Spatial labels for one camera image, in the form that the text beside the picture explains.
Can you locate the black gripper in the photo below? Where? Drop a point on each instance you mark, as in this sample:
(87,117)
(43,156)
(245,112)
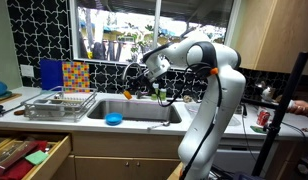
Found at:
(139,82)

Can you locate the orange cup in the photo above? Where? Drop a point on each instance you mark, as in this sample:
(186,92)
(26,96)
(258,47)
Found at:
(127,94)

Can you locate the blue bowl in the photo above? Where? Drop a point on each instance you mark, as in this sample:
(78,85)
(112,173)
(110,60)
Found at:
(113,118)

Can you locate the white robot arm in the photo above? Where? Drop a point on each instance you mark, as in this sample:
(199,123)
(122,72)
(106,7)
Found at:
(218,64)

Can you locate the stainless steel sink basin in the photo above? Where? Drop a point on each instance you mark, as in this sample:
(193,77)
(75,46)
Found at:
(135,111)

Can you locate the brushed steel faucet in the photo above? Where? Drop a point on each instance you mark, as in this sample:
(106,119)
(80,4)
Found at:
(129,68)

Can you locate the green soap bottle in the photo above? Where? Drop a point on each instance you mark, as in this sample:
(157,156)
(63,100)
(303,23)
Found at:
(163,92)

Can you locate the silver metal spoon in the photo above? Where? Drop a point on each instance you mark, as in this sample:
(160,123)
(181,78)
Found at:
(165,124)

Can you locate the metal dish drying rack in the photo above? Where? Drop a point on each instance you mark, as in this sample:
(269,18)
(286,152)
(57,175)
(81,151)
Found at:
(60,103)

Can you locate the blue cutting board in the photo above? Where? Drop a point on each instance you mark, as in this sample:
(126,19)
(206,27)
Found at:
(51,73)

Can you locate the white dishwasher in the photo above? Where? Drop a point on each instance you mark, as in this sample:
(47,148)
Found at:
(235,155)

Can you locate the green sponge in drawer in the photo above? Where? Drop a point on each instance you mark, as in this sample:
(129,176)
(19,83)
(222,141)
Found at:
(37,157)

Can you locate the red soda can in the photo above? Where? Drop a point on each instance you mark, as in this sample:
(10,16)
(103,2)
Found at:
(262,117)

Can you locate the wooden upper cabinet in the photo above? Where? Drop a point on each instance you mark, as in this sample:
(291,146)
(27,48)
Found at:
(272,33)

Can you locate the open wooden drawer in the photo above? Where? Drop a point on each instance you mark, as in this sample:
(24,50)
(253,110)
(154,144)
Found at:
(13,150)

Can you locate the black tripod pole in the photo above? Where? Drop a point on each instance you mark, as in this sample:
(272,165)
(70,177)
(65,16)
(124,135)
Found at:
(280,110)

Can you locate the white light switch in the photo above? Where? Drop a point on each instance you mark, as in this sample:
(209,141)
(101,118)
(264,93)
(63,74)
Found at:
(27,70)

